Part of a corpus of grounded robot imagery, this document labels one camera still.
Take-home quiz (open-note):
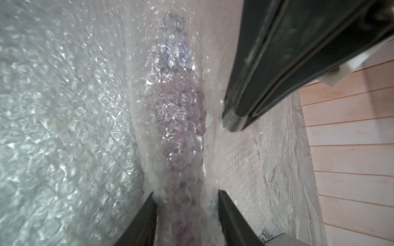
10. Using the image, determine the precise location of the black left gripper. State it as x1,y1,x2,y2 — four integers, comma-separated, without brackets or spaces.
222,1,394,132

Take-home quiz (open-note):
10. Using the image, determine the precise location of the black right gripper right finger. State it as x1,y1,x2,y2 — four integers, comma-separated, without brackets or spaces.
218,190,264,246

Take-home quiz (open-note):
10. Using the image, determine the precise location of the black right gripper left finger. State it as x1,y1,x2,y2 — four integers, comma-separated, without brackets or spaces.
114,192,157,246

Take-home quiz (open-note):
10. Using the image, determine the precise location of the clear bubble wrap sheet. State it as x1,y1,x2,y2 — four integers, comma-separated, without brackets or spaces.
1,1,309,246

